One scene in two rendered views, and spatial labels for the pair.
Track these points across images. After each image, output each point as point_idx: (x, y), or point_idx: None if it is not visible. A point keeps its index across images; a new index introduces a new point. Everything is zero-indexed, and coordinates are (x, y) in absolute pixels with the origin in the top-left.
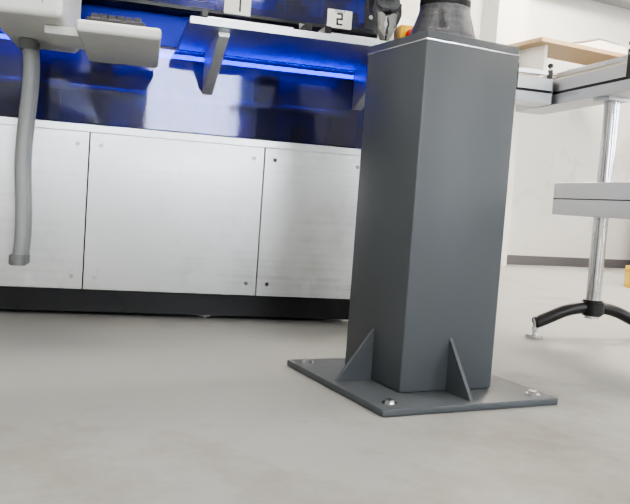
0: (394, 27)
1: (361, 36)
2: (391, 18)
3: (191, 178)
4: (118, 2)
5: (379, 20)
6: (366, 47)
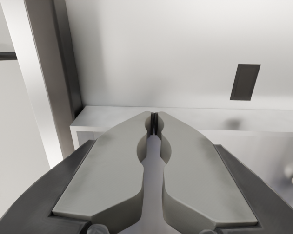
0: (103, 137)
1: (259, 130)
2: (118, 176)
3: None
4: None
5: (210, 161)
6: None
